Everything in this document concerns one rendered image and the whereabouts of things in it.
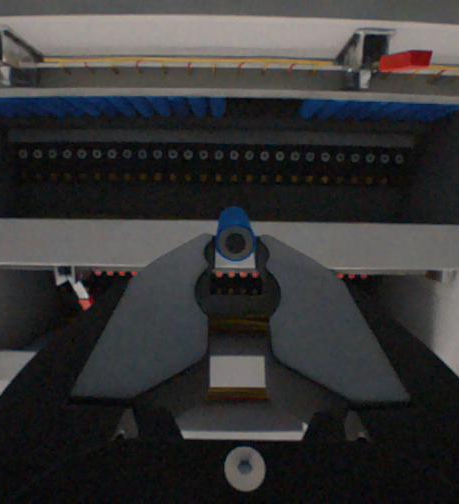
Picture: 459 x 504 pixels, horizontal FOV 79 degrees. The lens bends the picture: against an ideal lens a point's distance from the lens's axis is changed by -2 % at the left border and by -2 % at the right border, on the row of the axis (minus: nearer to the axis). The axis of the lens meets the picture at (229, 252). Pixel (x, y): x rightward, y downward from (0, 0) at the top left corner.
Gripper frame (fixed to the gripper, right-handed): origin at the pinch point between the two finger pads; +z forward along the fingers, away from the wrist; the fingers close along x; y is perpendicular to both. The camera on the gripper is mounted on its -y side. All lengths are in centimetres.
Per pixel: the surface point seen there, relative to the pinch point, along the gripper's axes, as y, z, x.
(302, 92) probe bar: -5.7, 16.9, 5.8
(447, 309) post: 17.8, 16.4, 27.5
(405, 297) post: 22.0, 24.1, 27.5
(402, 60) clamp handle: -7.4, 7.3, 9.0
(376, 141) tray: -0.2, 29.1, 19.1
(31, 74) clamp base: -6.8, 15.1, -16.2
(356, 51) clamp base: -8.4, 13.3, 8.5
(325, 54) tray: -8.4, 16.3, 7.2
